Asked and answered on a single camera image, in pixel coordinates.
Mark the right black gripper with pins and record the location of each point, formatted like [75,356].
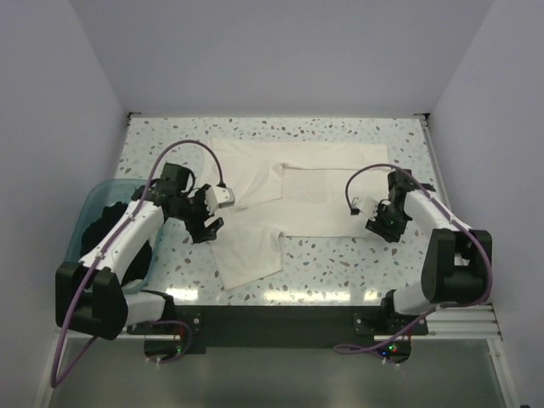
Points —
[389,235]

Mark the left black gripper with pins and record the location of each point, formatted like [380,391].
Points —
[198,230]

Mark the white t-shirt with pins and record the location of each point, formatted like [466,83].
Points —
[291,189]

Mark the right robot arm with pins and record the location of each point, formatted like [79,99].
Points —
[456,270]

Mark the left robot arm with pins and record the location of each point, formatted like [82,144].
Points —
[92,295]

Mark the black clothes in basket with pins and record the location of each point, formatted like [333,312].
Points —
[96,232]

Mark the blue plastic basket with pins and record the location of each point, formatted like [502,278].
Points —
[103,195]

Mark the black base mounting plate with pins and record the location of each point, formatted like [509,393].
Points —
[200,328]

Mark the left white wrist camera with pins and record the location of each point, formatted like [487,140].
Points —
[218,198]

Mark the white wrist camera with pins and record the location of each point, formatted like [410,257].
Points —
[218,198]
[365,206]

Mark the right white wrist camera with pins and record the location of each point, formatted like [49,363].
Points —
[365,206]

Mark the aluminium frame rail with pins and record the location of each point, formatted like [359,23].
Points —
[448,323]

